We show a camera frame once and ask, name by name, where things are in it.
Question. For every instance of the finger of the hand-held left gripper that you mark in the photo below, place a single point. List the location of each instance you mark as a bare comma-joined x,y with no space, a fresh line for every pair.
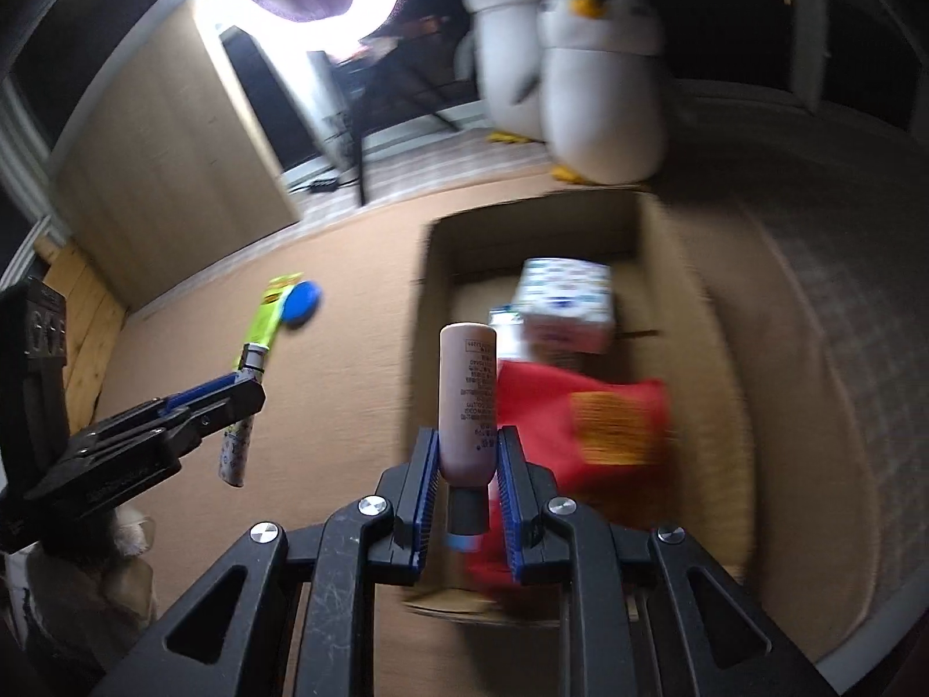
196,388
225,414

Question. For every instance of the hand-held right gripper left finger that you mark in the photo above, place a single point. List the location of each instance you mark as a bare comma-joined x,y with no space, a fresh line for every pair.
424,501

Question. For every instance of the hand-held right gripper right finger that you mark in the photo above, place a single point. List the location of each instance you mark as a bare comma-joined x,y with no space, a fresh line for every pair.
512,508

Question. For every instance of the small patterned tube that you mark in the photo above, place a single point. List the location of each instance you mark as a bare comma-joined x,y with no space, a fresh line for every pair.
234,450

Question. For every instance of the red cloth bag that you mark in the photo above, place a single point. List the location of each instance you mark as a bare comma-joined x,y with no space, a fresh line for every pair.
551,414

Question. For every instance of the pink cosmetic bottle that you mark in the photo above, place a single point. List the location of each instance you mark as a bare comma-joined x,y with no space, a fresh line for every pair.
468,406

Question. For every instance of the white printed tissue pack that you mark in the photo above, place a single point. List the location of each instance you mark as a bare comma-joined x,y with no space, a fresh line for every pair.
566,290

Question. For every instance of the cardboard box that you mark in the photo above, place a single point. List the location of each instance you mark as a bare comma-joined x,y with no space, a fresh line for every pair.
697,305

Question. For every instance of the person's left hand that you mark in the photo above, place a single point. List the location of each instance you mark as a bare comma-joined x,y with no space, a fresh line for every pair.
134,531

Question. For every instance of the light wooden slat panel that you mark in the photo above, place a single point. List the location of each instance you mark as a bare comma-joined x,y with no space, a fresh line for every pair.
87,305

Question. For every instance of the green tube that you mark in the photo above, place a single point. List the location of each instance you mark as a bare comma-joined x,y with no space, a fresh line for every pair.
270,312

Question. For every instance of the tan blanket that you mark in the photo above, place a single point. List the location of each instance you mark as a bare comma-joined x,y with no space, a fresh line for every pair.
326,377

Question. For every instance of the blue round lid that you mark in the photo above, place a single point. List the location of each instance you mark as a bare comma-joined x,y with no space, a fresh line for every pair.
303,303

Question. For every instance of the tan wooden board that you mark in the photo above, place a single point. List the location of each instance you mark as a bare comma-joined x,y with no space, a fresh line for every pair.
167,160

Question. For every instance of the black power strip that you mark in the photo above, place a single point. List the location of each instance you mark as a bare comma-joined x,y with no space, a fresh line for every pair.
323,184

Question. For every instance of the black panel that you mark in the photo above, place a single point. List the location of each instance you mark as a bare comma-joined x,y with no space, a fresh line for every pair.
254,94

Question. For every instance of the white penguin plush toy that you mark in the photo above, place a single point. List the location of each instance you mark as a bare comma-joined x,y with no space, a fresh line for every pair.
508,51
602,101

